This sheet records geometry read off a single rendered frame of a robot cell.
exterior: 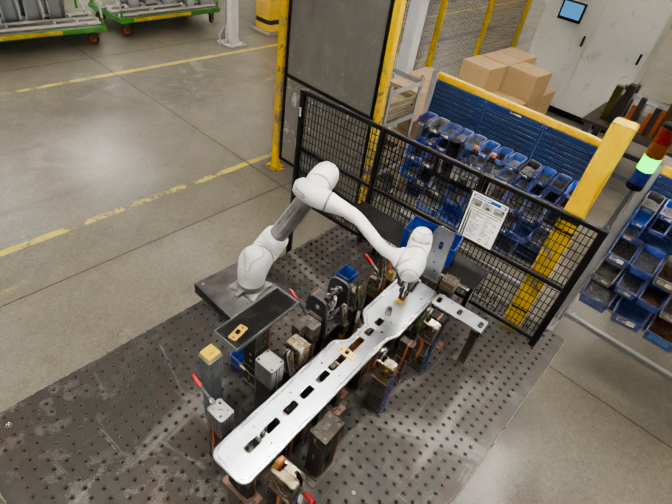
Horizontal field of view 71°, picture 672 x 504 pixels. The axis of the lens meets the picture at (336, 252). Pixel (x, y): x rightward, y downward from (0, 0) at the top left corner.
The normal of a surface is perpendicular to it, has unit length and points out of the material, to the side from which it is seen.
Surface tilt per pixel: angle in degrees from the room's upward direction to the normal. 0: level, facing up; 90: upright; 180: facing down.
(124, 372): 0
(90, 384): 0
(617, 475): 0
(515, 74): 90
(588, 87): 90
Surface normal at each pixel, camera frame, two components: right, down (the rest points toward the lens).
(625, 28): -0.67, 0.41
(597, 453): 0.14, -0.75
